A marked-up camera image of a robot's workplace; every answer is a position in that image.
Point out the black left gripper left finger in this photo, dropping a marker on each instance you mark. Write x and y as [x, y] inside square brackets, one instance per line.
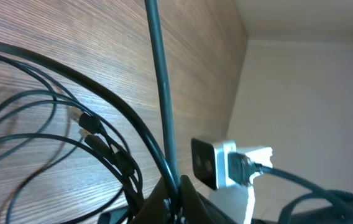
[159, 207]

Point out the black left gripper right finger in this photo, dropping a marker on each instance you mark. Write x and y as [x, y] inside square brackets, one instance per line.
[197, 209]

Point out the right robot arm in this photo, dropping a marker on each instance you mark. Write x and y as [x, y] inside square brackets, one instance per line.
[327, 215]

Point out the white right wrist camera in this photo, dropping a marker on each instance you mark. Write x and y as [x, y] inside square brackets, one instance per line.
[232, 191]

